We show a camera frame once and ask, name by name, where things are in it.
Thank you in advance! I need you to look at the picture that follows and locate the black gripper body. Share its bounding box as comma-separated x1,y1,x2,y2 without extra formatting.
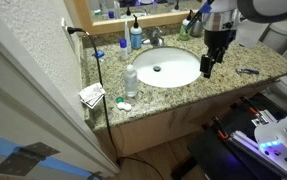
204,30,236,61

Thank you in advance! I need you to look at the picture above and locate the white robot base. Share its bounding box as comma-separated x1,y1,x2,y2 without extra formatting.
228,108,287,180

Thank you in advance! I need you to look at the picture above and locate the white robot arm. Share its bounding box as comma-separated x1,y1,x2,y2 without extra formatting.
199,0,287,78

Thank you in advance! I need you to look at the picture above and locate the silver metal cup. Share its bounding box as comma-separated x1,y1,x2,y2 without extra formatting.
190,20,203,37

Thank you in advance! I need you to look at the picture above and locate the blue razor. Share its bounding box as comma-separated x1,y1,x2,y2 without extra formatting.
236,68,259,74

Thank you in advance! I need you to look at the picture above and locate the green soap pump bottle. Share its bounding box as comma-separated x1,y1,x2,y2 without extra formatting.
178,10,193,41

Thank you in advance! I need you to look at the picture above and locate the white oval sink basin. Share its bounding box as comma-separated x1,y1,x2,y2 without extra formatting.
133,47,201,88

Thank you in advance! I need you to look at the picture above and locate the chrome faucet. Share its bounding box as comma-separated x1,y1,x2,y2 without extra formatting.
142,27,164,47

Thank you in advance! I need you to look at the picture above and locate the clear plastic bottle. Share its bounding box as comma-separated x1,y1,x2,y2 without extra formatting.
123,64,138,97

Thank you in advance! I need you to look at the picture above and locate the blue soap pump bottle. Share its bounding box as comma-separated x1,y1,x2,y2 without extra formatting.
130,16,142,49

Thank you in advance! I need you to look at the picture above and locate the small blue-capped white bottle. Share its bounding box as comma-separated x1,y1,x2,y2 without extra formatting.
119,39,128,60

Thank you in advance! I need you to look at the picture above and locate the black robot cart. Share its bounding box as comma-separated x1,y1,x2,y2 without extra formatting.
170,93,287,180

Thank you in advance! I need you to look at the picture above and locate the white tall tube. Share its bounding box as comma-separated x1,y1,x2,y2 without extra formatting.
124,21,132,54

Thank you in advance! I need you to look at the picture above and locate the white green contact lens case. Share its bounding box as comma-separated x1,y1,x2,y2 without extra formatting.
115,97,132,111

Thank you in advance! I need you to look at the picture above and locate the wooden vanity cabinet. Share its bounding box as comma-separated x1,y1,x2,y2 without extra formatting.
94,78,281,159

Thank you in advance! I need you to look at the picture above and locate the blue small object on counter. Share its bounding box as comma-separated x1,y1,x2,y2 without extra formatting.
93,50,105,58

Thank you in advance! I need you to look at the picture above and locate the stack of paper cards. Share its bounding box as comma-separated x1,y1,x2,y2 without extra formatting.
79,83,106,109

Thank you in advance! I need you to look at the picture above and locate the wood framed mirror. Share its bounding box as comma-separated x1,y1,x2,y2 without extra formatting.
63,0,205,35

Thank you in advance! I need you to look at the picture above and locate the white door with hinge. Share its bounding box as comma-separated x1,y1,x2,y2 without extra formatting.
0,6,121,180

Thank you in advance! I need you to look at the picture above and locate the black power cable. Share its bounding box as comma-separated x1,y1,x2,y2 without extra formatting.
66,26,166,180

